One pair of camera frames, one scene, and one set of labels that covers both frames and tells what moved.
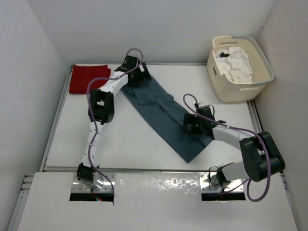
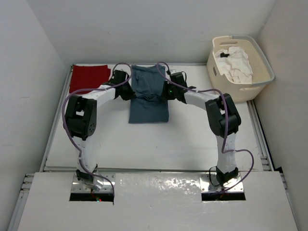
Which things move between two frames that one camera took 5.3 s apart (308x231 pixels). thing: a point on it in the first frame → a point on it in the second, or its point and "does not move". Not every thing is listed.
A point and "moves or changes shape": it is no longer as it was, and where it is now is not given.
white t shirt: [235, 62] does not move
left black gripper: [143, 76] → [130, 95]
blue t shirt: [169, 114] moves or changes shape
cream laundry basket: [238, 69] does not move
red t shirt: [81, 75] does not move
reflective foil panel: [159, 188] does not move
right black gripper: [190, 119] → [166, 95]
